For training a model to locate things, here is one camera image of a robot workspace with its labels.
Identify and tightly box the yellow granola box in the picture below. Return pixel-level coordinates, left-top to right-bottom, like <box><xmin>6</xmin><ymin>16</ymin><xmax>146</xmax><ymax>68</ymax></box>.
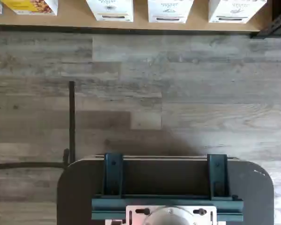
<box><xmin>0</xmin><ymin>0</ymin><xmax>59</xmax><ymax>16</ymax></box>

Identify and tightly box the black floor cable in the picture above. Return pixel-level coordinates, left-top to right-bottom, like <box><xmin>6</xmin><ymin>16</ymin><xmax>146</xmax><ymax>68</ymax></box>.
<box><xmin>0</xmin><ymin>149</ymin><xmax>70</xmax><ymax>171</ymax></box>

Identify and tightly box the teal metal rail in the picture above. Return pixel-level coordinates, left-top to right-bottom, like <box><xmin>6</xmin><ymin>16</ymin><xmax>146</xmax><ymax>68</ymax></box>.
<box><xmin>91</xmin><ymin>194</ymin><xmax>244</xmax><ymax>223</ymax></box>

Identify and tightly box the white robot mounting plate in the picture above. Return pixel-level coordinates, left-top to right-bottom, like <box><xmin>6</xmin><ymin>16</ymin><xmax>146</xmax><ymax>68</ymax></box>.
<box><xmin>126</xmin><ymin>205</ymin><xmax>217</xmax><ymax>225</ymax></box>

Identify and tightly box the white pasta box pink strip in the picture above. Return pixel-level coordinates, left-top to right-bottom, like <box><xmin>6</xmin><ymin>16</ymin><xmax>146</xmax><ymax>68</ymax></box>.
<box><xmin>148</xmin><ymin>0</ymin><xmax>194</xmax><ymax>23</ymax></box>

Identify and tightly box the thin black rod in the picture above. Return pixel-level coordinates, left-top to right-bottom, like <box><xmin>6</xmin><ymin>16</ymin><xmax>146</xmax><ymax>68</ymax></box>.
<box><xmin>69</xmin><ymin>81</ymin><xmax>76</xmax><ymax>165</ymax></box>

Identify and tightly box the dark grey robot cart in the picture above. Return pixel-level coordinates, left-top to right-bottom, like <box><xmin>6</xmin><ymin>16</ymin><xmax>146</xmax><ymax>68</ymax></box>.
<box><xmin>57</xmin><ymin>155</ymin><xmax>275</xmax><ymax>225</ymax></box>

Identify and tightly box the black metal shelf rack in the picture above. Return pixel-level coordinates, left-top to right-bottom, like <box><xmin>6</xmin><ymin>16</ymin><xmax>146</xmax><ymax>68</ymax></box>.
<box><xmin>0</xmin><ymin>0</ymin><xmax>281</xmax><ymax>39</ymax></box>

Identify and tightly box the teal metal bracket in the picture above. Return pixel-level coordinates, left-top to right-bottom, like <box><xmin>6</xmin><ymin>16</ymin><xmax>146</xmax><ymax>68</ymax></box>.
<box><xmin>103</xmin><ymin>153</ymin><xmax>124</xmax><ymax>197</ymax></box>
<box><xmin>207</xmin><ymin>153</ymin><xmax>228</xmax><ymax>200</ymax></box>

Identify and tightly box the white pasta box orange strip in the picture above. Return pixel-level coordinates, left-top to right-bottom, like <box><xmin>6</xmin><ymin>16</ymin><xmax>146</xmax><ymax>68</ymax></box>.
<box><xmin>86</xmin><ymin>0</ymin><xmax>134</xmax><ymax>22</ymax></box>

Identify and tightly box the white pasta box green strip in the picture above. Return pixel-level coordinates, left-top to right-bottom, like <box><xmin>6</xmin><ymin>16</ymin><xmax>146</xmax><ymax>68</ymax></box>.
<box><xmin>208</xmin><ymin>0</ymin><xmax>267</xmax><ymax>23</ymax></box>

